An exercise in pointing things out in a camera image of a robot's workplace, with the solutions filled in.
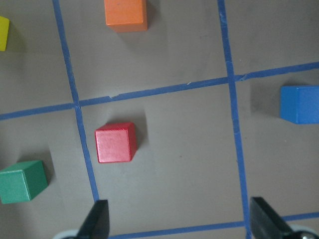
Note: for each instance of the red wooden block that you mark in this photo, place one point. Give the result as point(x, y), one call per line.
point(116, 142)

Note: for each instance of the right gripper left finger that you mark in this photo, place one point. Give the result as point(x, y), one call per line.
point(97, 223)

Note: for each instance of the blue wooden block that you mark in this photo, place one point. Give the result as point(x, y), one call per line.
point(300, 104)

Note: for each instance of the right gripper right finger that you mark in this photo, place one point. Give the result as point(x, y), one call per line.
point(265, 223)

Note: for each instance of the green wooden block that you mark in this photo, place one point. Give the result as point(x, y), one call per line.
point(22, 182)

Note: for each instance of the yellow wooden block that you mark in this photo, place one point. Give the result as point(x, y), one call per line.
point(4, 28)

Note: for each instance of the orange wooden block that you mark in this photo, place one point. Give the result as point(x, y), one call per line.
point(126, 15)

